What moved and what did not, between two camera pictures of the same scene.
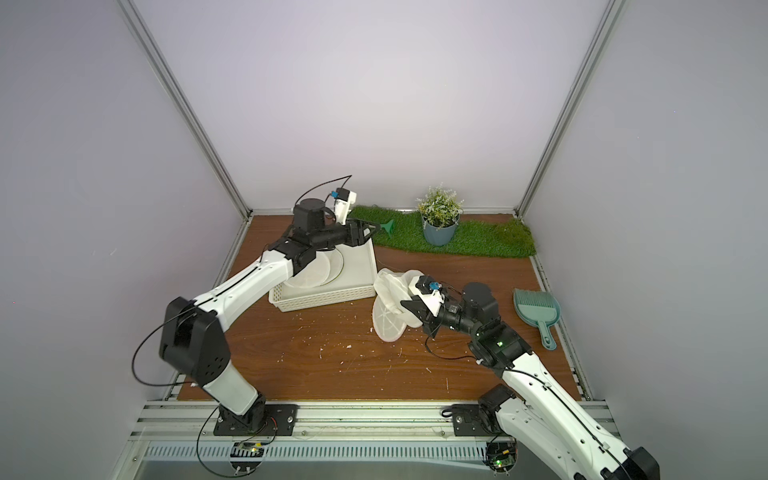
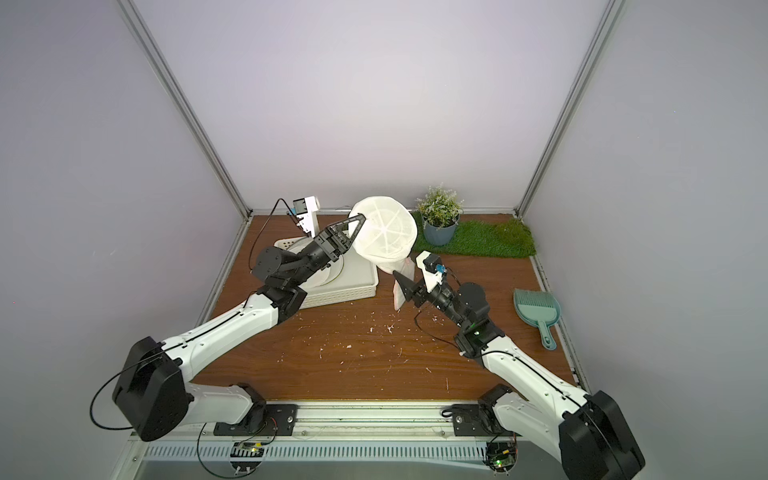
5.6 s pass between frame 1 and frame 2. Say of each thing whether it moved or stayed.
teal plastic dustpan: stayed
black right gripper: moved
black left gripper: moved
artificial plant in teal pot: stayed
